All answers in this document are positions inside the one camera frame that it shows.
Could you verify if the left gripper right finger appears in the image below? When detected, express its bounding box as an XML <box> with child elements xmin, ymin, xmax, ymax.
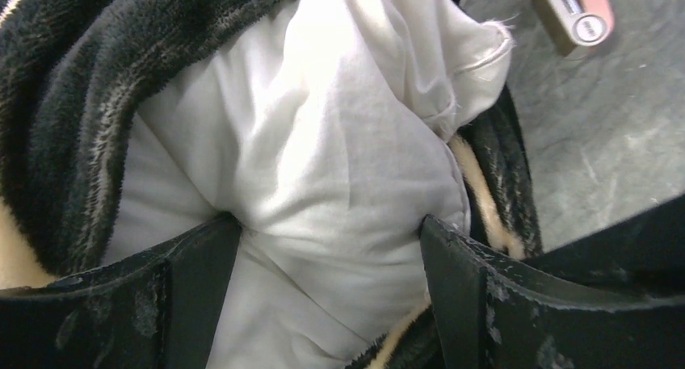
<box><xmin>420</xmin><ymin>216</ymin><xmax>684</xmax><ymax>368</ymax></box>

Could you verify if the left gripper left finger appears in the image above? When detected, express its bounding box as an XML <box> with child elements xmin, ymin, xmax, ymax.
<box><xmin>1</xmin><ymin>214</ymin><xmax>241</xmax><ymax>369</ymax></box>

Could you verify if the white pillow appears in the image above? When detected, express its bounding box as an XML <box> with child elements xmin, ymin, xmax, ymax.
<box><xmin>104</xmin><ymin>0</ymin><xmax>513</xmax><ymax>368</ymax></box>

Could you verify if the black pillowcase with beige flowers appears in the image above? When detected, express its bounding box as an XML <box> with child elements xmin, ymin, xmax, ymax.
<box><xmin>1</xmin><ymin>0</ymin><xmax>542</xmax><ymax>368</ymax></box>

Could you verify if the small pink white clip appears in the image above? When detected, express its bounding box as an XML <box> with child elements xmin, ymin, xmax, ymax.
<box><xmin>531</xmin><ymin>0</ymin><xmax>615</xmax><ymax>60</ymax></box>

